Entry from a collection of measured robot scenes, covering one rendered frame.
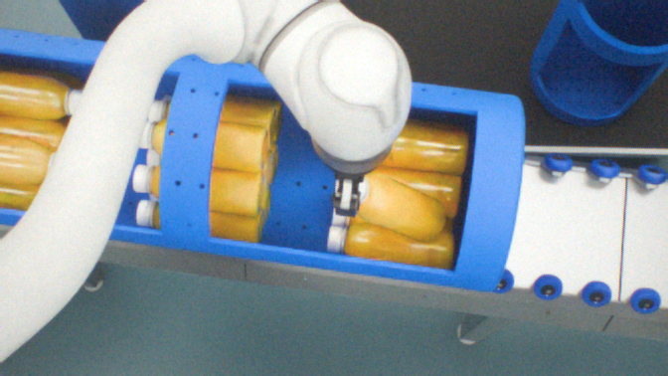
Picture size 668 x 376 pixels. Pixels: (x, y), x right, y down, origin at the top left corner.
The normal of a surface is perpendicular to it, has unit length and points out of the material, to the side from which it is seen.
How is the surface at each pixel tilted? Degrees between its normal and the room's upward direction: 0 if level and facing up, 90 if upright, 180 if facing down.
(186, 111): 5
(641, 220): 0
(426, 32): 0
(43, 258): 37
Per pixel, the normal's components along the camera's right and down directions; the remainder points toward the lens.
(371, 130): 0.27, 0.89
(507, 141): 0.03, -0.47
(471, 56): 0.00, -0.25
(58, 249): 0.54, -0.43
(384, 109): 0.59, 0.65
